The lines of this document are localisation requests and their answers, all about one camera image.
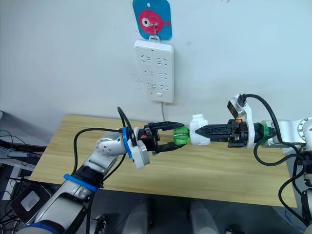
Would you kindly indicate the blue fish wall hook plate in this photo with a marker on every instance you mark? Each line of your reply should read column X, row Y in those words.
column 161, row 12

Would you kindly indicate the dark side desk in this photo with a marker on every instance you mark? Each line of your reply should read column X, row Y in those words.
column 22, row 156

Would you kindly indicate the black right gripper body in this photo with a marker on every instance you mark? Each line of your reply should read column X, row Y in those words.
column 237, row 134

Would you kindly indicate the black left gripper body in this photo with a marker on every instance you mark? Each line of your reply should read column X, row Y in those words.
column 150, row 136

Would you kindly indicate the black box with white label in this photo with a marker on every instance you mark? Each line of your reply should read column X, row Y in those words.
column 30, row 202

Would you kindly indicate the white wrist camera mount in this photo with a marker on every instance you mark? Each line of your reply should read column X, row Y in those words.
column 141, row 156
column 248, row 114

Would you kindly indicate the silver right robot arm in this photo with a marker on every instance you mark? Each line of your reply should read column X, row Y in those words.
column 287, row 131

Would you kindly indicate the white wall power strip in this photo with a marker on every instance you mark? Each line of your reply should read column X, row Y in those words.
column 153, row 73

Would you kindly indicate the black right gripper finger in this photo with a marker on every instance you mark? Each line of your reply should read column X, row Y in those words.
column 217, row 129
column 219, row 138

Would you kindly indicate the white mosquito repellent heater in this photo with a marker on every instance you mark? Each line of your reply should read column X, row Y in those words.
column 198, row 123

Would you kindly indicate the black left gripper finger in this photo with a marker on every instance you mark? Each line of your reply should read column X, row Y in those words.
column 168, row 124
column 169, row 147

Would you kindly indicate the green liquid bottle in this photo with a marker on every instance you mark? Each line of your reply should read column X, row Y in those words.
column 181, row 136

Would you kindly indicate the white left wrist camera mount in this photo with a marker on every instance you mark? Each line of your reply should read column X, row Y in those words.
column 141, row 156

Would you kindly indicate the grey rounded shape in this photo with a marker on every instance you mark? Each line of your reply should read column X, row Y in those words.
column 203, row 218
column 140, row 217

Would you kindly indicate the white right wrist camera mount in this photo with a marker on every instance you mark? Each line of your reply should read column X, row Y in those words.
column 248, row 114

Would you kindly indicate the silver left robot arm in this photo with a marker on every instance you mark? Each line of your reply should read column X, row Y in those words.
column 70, row 192

